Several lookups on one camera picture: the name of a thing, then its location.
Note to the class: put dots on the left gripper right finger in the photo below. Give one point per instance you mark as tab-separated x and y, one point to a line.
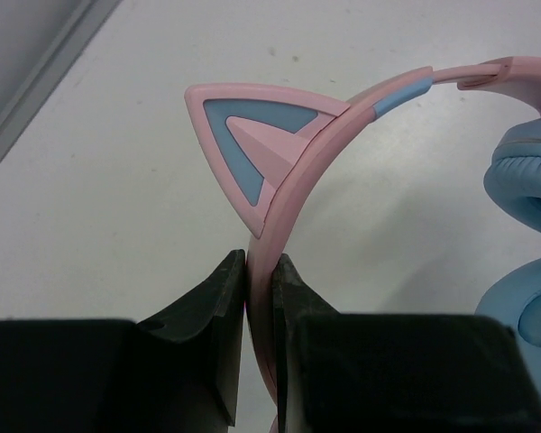
349	372

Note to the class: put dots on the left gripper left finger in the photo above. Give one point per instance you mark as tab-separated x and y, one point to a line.
176	371

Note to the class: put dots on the pink blue cat-ear headphones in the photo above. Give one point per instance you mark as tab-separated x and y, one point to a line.
419	195

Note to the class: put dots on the aluminium table frame rail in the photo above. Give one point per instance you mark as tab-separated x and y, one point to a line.
39	43

